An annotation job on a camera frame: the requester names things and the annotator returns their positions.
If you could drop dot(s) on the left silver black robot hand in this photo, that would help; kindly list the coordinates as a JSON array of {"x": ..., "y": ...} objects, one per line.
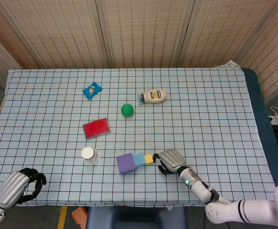
[{"x": 10, "y": 188}]

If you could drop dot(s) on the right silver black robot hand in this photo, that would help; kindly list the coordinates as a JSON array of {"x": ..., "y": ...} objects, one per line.
[{"x": 172, "y": 159}]

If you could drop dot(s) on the small yellow foam cube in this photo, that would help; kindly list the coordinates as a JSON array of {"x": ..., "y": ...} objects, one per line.
[{"x": 149, "y": 159}]

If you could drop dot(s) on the medium blue foam cube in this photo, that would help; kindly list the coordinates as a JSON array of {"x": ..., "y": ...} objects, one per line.
[{"x": 140, "y": 159}]

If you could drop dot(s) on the large purple foam cube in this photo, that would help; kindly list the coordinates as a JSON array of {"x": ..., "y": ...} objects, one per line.
[{"x": 125, "y": 164}]

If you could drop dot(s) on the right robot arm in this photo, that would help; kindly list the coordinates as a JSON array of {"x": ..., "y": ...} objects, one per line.
[{"x": 224, "y": 210}]

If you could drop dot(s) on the light blue checked tablecloth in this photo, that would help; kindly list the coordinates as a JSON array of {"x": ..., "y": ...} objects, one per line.
[{"x": 200, "y": 133}]

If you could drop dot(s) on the yellow floor tape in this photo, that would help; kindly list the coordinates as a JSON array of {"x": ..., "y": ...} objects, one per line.
[{"x": 62, "y": 218}]

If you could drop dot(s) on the mayonnaise squeeze bottle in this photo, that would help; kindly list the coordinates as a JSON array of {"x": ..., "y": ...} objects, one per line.
[{"x": 155, "y": 96}]

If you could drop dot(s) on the green ball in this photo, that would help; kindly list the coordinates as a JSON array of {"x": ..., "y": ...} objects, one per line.
[{"x": 127, "y": 110}]

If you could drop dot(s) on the dark blue padded base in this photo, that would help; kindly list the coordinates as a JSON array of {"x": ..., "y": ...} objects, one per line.
[{"x": 134, "y": 218}]

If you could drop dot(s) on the orange object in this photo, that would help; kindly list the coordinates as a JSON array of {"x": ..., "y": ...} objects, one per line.
[{"x": 79, "y": 215}]

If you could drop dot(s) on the red ink pad tin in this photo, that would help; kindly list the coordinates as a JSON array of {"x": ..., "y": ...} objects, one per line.
[{"x": 96, "y": 128}]

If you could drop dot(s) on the white paper cup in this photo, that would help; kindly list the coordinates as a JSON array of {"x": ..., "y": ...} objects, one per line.
[{"x": 89, "y": 155}]

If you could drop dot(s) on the blue padded table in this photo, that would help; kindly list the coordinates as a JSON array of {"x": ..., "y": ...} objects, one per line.
[{"x": 265, "y": 124}]

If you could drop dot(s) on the blue snack packet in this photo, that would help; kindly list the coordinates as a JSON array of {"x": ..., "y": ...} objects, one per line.
[{"x": 92, "y": 90}]

